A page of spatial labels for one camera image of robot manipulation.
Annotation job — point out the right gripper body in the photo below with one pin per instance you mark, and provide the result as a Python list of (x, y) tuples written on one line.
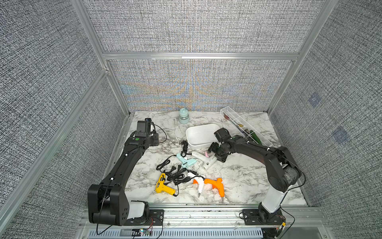
[(218, 151)]

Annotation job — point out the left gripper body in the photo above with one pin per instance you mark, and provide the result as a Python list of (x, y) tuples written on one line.
[(153, 140)]

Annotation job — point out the white pink glue gun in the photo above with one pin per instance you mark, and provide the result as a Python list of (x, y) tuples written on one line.
[(208, 162)]

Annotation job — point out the white storage box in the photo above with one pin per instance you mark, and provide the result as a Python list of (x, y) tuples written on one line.
[(201, 136)]

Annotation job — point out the mint green glue gun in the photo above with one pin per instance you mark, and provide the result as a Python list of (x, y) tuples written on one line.
[(185, 163)]

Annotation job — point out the yellow glue gun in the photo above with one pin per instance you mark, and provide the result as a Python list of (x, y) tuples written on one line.
[(161, 187)]

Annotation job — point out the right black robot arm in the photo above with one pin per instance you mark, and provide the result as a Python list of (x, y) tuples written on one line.
[(281, 168)]

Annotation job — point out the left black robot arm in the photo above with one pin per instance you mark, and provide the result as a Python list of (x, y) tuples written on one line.
[(107, 201)]

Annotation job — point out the white orange glue gun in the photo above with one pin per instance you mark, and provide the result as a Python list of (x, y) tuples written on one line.
[(199, 180)]

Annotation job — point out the clear plastic organizer tray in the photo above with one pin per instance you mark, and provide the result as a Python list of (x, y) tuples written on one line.
[(244, 127)]

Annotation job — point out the mint green bottle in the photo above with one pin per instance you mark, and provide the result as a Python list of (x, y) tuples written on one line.
[(184, 116)]

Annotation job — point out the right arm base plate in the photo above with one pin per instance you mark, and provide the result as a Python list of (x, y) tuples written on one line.
[(255, 217)]

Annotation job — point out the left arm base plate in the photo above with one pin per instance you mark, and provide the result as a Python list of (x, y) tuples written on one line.
[(154, 217)]

